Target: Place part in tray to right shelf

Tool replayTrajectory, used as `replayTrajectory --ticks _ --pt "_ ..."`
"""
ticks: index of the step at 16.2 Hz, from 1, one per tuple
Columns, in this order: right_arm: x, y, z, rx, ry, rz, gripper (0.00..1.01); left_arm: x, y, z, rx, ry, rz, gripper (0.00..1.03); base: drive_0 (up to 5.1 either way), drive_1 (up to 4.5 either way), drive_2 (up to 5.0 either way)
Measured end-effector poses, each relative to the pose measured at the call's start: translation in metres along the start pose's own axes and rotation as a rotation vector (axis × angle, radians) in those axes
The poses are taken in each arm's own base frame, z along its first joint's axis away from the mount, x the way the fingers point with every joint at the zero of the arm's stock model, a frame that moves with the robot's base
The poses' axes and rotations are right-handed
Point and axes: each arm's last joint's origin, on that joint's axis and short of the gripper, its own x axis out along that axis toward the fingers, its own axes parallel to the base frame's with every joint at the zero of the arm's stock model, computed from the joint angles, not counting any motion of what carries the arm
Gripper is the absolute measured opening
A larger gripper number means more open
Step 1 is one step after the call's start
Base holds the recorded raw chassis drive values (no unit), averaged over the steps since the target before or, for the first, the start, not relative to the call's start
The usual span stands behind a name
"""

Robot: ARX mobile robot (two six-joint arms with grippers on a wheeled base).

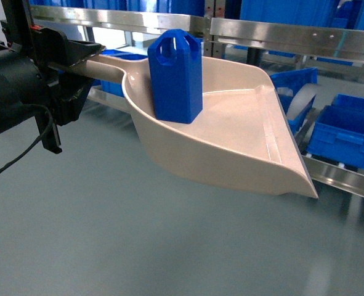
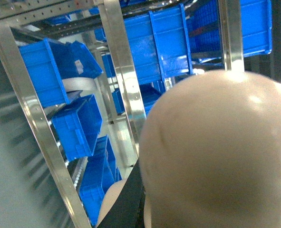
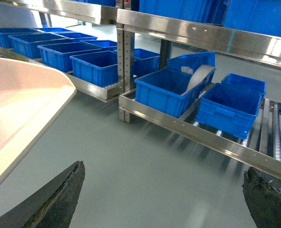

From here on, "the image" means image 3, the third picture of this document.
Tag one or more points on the grey curved strip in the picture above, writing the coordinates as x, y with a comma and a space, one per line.
198, 76

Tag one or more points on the beige plastic dustpan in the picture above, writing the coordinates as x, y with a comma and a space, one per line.
31, 97

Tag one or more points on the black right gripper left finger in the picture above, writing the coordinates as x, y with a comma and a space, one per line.
52, 206

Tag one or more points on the blue bin behind left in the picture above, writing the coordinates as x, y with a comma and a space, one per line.
246, 83

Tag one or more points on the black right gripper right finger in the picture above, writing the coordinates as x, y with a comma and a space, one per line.
262, 193

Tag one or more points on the blue bin front left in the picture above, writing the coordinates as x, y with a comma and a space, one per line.
229, 109

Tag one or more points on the tilted blue bin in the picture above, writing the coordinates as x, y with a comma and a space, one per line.
191, 61

